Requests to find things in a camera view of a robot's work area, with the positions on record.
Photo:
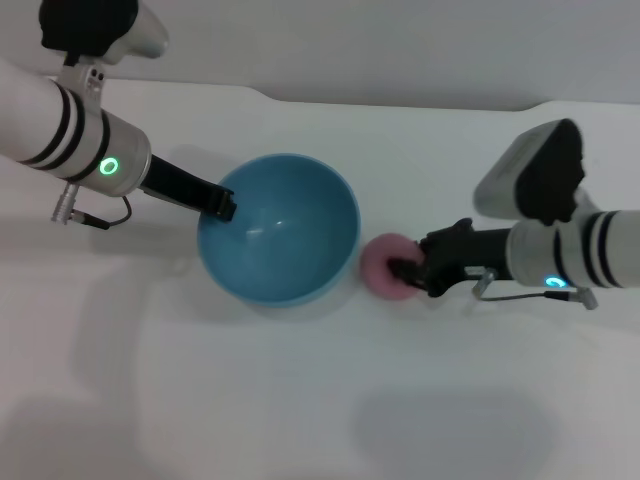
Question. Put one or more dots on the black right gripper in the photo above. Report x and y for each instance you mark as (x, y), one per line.
(465, 255)

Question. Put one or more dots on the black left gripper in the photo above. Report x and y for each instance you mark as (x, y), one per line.
(175, 182)

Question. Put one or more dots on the pink toy peach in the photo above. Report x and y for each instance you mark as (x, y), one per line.
(380, 280)

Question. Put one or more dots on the blue bowl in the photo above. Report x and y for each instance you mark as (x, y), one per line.
(285, 250)

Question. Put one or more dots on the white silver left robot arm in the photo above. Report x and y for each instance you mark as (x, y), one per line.
(50, 130)

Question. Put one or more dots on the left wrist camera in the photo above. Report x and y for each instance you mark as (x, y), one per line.
(90, 25)

